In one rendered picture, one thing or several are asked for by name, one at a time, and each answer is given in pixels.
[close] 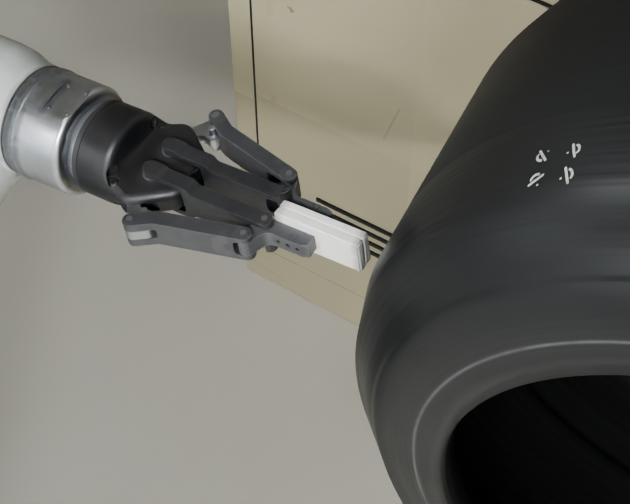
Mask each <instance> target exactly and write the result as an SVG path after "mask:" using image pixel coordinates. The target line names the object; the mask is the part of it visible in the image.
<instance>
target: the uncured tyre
mask: <svg viewBox="0 0 630 504"><path fill-rule="evenodd" d="M587 138H595V139H594V141H593V143H592V145H591V147H590V150H589V152H588V156H587V160H586V164H585V168H584V171H583V175H582V179H581V183H580V187H572V188H563V189H555V190H548V191H542V192H536V193H531V194H525V195H521V196H518V195H519V191H520V186H521V182H522V178H523V174H524V170H525V166H526V162H527V160H528V157H529V155H530V153H531V151H532V150H533V148H537V147H542V146H546V145H551V144H556V143H561V142H567V141H573V140H579V139H587ZM355 366H356V377H357V383H358V388H359V393H360V397H361V401H362V404H363V407H364V410H365V413H366V416H367V418H368V421H369V424H370V427H371V429H372V432H373V435H374V438H375V440H376V443H377V446H378V448H379V451H380V454H381V457H382V459H383V462H384V465H385V467H386V470H387V473H388V475H389V478H390V480H391V482H392V484H393V486H394V488H395V490H396V492H397V494H398V496H399V498H400V500H401V501H402V503H403V504H630V0H559V1H558V2H557V3H555V4H554V5H553V6H552V7H550V8H549V9H548V10H547V11H545V12H544V13H543V14H542V15H541V16H539V17H538V18H537V19H536V20H534V21H533V22H532V23H531V24H530V25H528V26H527V27H526V28H525V29H524V30H523V31H522V32H521V33H519V34H518V35H517V36H516V37H515V38H514V39H513V40H512V41H511V42H510V43H509V44H508V46H507V47H506V48H505V49H504V50H503V51H502V52H501V54H500V55H499V56H498V57H497V59H496V60H495V61H494V63H493V64H492V65H491V67H490V68H489V70H488V71H487V73H486V74H485V76H484V78H483V79H482V81H481V83H480V84H479V86H478V88H477V90H476V91H475V93H474V95H473V96H472V98H471V100H470V102H469V103H468V105H467V107H466V108H465V110H464V112H463V114H462V115H461V117H460V119H459V120H458V122H457V124H456V126H455V127H454V129H453V131H452V133H451V134H450V136H449V138H448V139H447V141H446V143H445V145H444V146H443V148H442V150H441V151H440V153H439V155H438V157H437V158H436V160H435V162H434V163H433V165H432V167H431V169H430V170H429V172H428V174H427V175H426V177H425V179H424V181H423V182H422V184H421V186H420V187H419V189H418V191H417V193H416V194H415V196H414V198H413V199H412V201H411V203H410V205H409V206H408V208H407V210H406V211H405V213H404V215H403V217H402V218H401V220H400V222H399V224H398V225H397V227H396V229H395V230H394V232H393V234H392V236H391V237H390V239H389V241H388V242H387V244H386V246H385V248H384V249H383V251H382V253H381V254H380V256H379V258H378V260H377V262H376V264H375V266H374V269H373V271H372V274H371V277H370V280H369V283H368V287H367V291H366V296H365V300H364V305H363V310H362V314H361V319H360V324H359V329H358V333H357V339H356V349H355Z"/></svg>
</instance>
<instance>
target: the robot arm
mask: <svg viewBox="0 0 630 504"><path fill-rule="evenodd" d="M208 116H209V120H210V121H207V122H205V123H203V124H200V125H198V126H195V127H193V128H191V127H190V126H188V125H186V124H169V123H166V122H164V121H163V120H161V119H160V118H158V117H157V116H156V115H154V114H152V113H150V112H148V111H145V110H143V109H140V108H138V107H135V106H132V105H130V104H127V103H125V102H123V101H122V98H121V97H120V95H119V93H118V92H117V91H115V90H114V89H113V88H111V87H109V86H106V85H103V84H101V83H98V82H96V81H93V80H90V79H88V78H85V77H83V76H80V75H77V74H76V73H74V72H73V71H70V70H68V69H65V68H60V67H58V66H56V65H54V64H52V63H50V62H49V61H48V60H47V59H46V58H45V57H43V56H42V55H41V54H40V53H39V52H37V51H36V50H34V49H32V48H30V47H28V46H26V45H24V44H23V43H21V42H18V41H16V40H13V39H11V38H9V37H6V36H3V35H0V204H1V202H2V201H3V199H4V198H5V196H6V195H7V194H8V192H9V191H10V190H11V189H12V187H13V186H14V185H15V184H16V183H17V182H18V181H19V180H20V179H21V177H22V176H23V177H25V178H28V179H32V180H36V181H38V182H40V183H43V184H45V185H47V186H50V187H52V188H54V189H57V190H59V191H61V192H64V193H66V194H69V195H81V194H84V193H89V194H92V195H94V196H96V197H99V198H101V199H103V200H106V201H108V202H110V203H113V204H116V205H121V207H122V209H123V210H124V211H125V212H126V213H127V214H126V215H124V216H123V218H122V224H123V227H124V230H125V233H126V236H127V238H128V241H129V244H130V245H132V246H144V245H154V244H161V245H167V246H172V247H177V248H183V249H188V250H193V251H199V252H204V253H209V254H215V255H220V256H225V257H231V258H236V259H241V260H252V259H254V258H255V257H256V254H257V251H258V250H260V249H261V248H263V247H264V246H265V248H266V252H274V251H276V250H277V249H278V247H279V248H281V249H284V250H286V251H289V252H291V253H293V254H296V255H298V256H301V257H307V258H310V257H311V255H312V254H313V253H316V254H319V255H321V256H323V257H326V258H328V259H331V260H333V261H336V262H338V263H340V264H343V265H345V266H348V267H350V268H353V269H355V270H357V271H362V270H363V269H364V267H365V266H366V265H365V264H366V263H368V262H369V260H370V259H371V255H370V248H369V241H368V234H367V232H365V231H362V230H360V229H357V228H355V227H352V226H350V225H347V224H345V223H342V222H340V221H337V220H335V219H333V214H332V212H331V211H330V210H329V209H328V208H327V207H324V206H321V205H319V204H316V203H314V202H311V201H309V200H306V199H304V198H301V189H300V184H299V179H298V174H297V171H296V170H295V169H294V168H292V167H291V166H290V165H288V164H287V163H285V162H284V161H282V160H281V159H279V158H278V157H276V156H275V155H274V154H272V153H271V152H269V151H268V150H266V149H265V148H263V147H262V146H260V145H259V144H257V143H256V142H255V141H253V140H252V139H250V138H249V137H247V136H246V135H244V134H243V133H241V132H240V131H239V130H237V129H236V128H234V127H233V126H232V125H231V124H230V122H229V121H228V119H227V117H226V116H225V114H224V112H223V111H222V110H219V109H216V110H213V111H211V112H210V113H209V115H208ZM201 143H204V144H207V145H208V146H210V147H212V148H213V150H214V151H218V150H221V151H222V152H223V154H224V155H225V156H226V157H228V158H229V159H230V160H232V161H233V162H234V163H236V164H237V165H239V166H240V167H242V168H243V169H244V170H246V171H247V172H246V171H243V170H241V169H238V168H235V167H233V166H230V165H228V164H225V163H223V162H220V161H218V160H217V159H216V157H215V156H214V155H212V154H210V153H207V152H205V151H204V149H203V147H202V145H201ZM248 172H249V173H248ZM171 210H173V211H175V212H178V213H180V214H182V215H178V214H172V213H167V212H164V211H171ZM183 215H185V216H183ZM272 216H274V217H275V219H276V220H275V219H273V217H272ZM195 217H198V218H195ZM200 218H201V219H200Z"/></svg>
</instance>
